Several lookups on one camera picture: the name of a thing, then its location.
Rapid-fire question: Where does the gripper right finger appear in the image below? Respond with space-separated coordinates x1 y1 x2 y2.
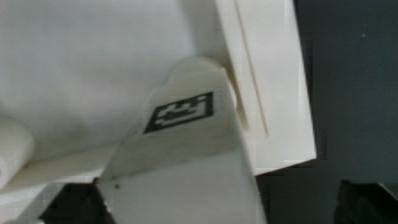
334 180 398 224

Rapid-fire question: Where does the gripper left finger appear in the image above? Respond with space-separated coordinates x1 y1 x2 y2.
16 178 112 224

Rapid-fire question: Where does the white square table top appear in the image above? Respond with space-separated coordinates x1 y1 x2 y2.
0 0 318 214

